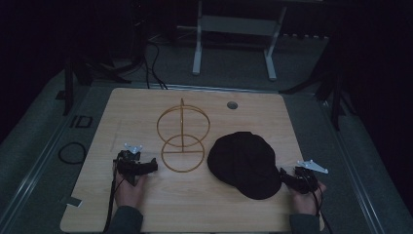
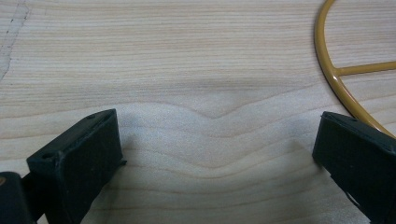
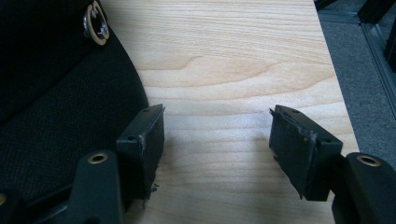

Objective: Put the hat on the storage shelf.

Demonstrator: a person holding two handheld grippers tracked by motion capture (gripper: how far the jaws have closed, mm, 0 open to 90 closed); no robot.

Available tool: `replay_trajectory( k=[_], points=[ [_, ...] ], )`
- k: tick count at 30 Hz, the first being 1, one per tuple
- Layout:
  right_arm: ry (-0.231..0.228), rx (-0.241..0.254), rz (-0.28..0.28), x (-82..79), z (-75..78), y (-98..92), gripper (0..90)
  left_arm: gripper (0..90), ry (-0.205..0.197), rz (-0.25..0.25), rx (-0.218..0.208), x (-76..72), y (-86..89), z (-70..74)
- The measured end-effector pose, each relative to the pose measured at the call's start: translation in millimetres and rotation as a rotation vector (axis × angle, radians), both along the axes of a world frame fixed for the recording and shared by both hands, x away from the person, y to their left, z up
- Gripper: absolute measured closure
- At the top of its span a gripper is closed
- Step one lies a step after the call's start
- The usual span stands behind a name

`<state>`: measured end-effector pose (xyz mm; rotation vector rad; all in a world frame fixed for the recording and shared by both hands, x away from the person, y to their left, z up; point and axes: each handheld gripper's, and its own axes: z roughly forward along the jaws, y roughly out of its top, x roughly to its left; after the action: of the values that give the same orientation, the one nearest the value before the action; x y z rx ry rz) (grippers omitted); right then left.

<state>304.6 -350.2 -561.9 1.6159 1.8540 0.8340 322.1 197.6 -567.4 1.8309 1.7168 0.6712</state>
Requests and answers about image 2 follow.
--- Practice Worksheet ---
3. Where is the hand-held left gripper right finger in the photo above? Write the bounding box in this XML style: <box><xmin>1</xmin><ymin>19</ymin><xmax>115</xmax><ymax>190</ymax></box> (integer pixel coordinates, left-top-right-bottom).
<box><xmin>312</xmin><ymin>110</ymin><xmax>396</xmax><ymax>224</ymax></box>

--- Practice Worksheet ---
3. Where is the yellow metal wire rack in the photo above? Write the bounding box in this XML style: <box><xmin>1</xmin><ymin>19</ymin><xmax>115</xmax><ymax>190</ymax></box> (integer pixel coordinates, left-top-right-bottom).
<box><xmin>314</xmin><ymin>0</ymin><xmax>396</xmax><ymax>140</ymax></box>

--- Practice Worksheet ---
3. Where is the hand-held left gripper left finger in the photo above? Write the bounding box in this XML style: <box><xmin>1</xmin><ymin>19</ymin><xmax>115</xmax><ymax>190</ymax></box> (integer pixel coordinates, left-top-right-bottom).
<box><xmin>25</xmin><ymin>108</ymin><xmax>128</xmax><ymax>224</ymax></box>

